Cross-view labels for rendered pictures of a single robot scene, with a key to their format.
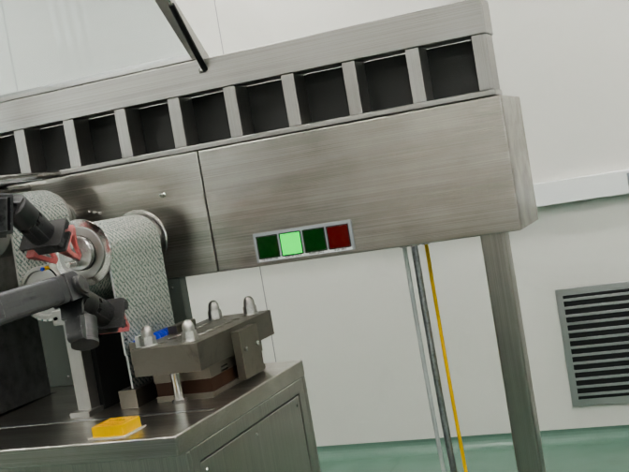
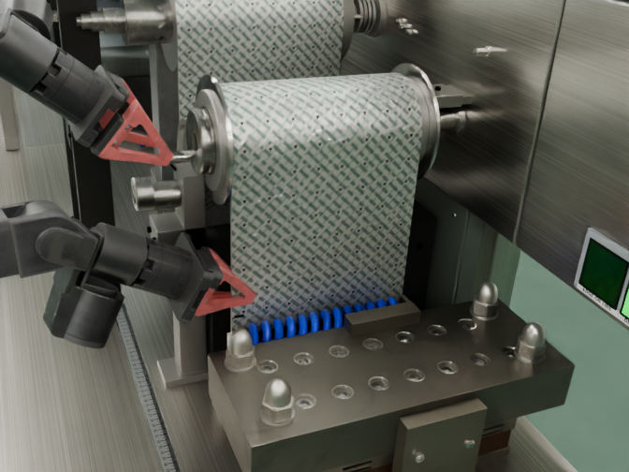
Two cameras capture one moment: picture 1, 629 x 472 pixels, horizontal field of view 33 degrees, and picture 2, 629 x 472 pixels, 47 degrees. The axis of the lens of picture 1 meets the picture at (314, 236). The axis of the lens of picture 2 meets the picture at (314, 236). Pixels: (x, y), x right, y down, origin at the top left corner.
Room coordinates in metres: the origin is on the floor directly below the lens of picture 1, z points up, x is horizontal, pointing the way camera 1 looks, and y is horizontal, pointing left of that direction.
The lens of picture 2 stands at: (1.85, -0.13, 1.55)
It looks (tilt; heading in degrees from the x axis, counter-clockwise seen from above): 28 degrees down; 45
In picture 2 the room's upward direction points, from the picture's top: 3 degrees clockwise
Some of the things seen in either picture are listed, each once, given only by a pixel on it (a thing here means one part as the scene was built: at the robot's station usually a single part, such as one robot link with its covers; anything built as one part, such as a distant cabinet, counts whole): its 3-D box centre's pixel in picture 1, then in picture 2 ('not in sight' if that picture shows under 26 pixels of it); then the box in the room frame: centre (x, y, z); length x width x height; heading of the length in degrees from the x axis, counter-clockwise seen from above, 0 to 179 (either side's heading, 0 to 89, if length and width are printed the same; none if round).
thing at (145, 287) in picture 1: (144, 304); (323, 259); (2.42, 0.41, 1.11); 0.23 x 0.01 x 0.18; 159
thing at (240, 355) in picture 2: (147, 335); (240, 346); (2.27, 0.39, 1.05); 0.04 x 0.04 x 0.04
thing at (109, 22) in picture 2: not in sight; (100, 21); (2.34, 0.77, 1.33); 0.06 x 0.03 x 0.03; 159
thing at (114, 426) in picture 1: (116, 427); not in sight; (2.05, 0.44, 0.91); 0.07 x 0.07 x 0.02; 69
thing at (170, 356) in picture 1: (207, 341); (390, 379); (2.41, 0.28, 1.00); 0.40 x 0.16 x 0.06; 159
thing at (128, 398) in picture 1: (159, 384); not in sight; (2.42, 0.41, 0.92); 0.28 x 0.04 x 0.04; 159
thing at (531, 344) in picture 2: (249, 304); (533, 339); (2.55, 0.18, 1.05); 0.04 x 0.04 x 0.04
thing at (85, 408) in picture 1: (74, 346); (177, 279); (2.30, 0.56, 1.05); 0.06 x 0.05 x 0.31; 159
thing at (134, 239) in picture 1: (69, 292); (270, 163); (2.49, 0.59, 1.16); 0.39 x 0.23 x 0.51; 69
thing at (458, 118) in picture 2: not in sight; (433, 120); (2.60, 0.40, 1.25); 0.07 x 0.04 x 0.04; 159
